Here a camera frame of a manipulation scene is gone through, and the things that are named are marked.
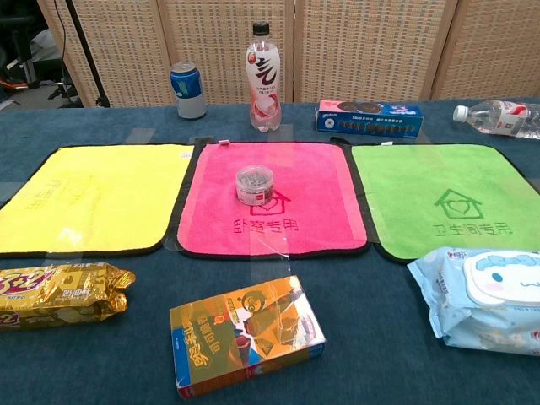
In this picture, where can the small round cookie cup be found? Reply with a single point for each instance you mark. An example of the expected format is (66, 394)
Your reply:
(254, 185)

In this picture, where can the blue cookie box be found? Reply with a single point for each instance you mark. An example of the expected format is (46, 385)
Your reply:
(369, 120)

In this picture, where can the colourful snack packet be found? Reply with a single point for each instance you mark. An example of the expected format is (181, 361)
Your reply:
(244, 337)

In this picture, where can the pink microfiber cloth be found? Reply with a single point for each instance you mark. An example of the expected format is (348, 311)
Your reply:
(312, 198)

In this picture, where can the pink label drink bottle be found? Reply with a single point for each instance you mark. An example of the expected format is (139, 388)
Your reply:
(264, 80)

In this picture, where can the green microfiber cloth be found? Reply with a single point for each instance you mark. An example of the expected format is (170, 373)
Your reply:
(405, 181)

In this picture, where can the blue soda can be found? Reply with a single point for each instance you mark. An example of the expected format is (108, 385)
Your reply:
(188, 90)

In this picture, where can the clear tape strip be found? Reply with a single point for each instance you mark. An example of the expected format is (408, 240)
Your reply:
(141, 136)

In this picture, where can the yellow microfiber cloth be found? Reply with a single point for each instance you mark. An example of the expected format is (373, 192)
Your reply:
(97, 198)

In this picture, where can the woven folding screen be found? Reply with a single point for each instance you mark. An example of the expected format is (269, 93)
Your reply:
(358, 46)

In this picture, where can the gold snack package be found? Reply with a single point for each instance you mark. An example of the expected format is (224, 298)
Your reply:
(55, 295)

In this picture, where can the light blue wet wipes pack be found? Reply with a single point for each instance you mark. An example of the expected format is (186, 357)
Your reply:
(485, 299)

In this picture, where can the black tripod stand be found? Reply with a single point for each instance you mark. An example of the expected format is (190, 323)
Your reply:
(86, 46)

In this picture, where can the clear water bottle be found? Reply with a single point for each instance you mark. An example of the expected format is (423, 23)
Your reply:
(502, 118)

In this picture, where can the black office chair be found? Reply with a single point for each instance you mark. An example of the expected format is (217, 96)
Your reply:
(19, 46)

